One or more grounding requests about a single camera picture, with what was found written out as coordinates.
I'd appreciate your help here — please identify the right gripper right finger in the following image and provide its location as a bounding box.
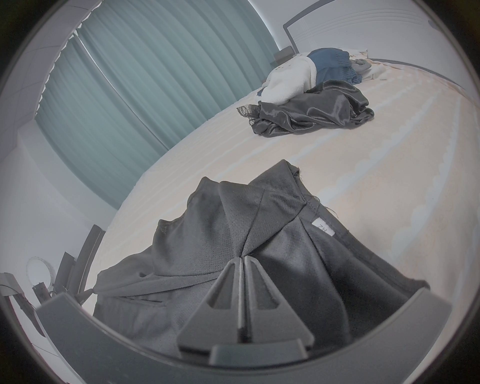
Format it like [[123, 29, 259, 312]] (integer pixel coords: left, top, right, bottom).
[[244, 257, 315, 349]]

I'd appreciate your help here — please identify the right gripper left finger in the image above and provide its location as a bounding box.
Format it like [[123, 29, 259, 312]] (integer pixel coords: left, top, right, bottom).
[[176, 257, 242, 350]]

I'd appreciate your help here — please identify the black T-shirt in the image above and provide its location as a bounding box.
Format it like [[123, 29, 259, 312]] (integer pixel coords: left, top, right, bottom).
[[92, 159, 430, 361]]

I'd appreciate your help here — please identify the bed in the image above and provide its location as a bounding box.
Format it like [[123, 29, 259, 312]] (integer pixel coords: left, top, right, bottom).
[[77, 0, 479, 312]]

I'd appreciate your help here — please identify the pile of clothes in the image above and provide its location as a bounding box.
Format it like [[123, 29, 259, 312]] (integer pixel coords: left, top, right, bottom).
[[260, 48, 387, 106]]

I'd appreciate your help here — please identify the round white mirror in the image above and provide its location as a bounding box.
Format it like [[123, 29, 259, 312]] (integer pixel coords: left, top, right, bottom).
[[26, 257, 53, 287]]

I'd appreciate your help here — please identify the black satin garment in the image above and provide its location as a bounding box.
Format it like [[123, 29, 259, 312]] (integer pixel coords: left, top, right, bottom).
[[237, 80, 375, 139]]

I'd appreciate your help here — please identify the blue-green curtain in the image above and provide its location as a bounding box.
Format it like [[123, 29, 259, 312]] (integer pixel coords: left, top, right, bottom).
[[34, 35, 169, 211], [75, 0, 284, 151]]

